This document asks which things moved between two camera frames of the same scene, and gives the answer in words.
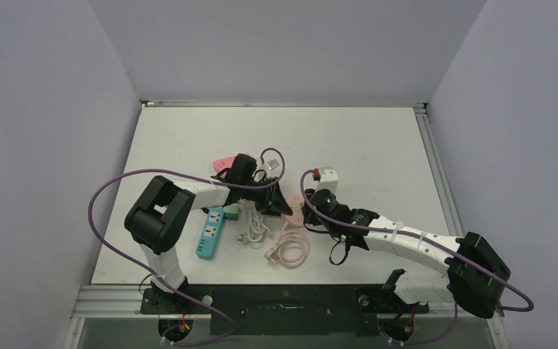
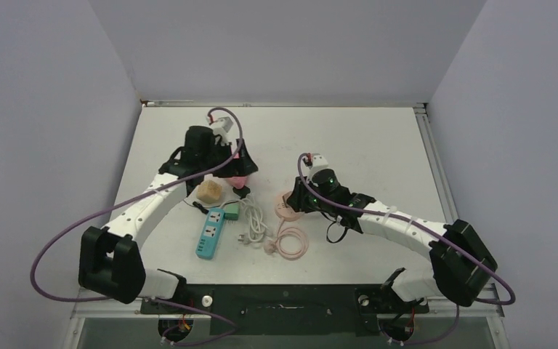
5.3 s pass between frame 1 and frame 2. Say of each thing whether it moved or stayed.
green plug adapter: stayed
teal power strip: stayed
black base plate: stayed
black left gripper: moved
